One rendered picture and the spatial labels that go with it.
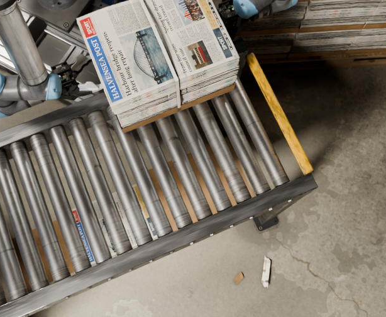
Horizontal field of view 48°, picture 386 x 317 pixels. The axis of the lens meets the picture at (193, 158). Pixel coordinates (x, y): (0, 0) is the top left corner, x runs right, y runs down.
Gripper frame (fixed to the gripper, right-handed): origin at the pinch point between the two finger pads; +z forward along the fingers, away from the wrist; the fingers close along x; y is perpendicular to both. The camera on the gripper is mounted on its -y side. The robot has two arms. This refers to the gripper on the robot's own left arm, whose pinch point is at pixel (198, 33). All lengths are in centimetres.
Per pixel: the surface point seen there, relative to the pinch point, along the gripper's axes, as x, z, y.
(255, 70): 20.7, -11.0, 2.9
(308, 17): -5, -53, -29
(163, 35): 9.6, 14.8, 23.7
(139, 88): 21.9, 26.6, 24.0
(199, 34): 13.5, 5.7, 23.9
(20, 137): 12, 66, 1
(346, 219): 77, -45, -79
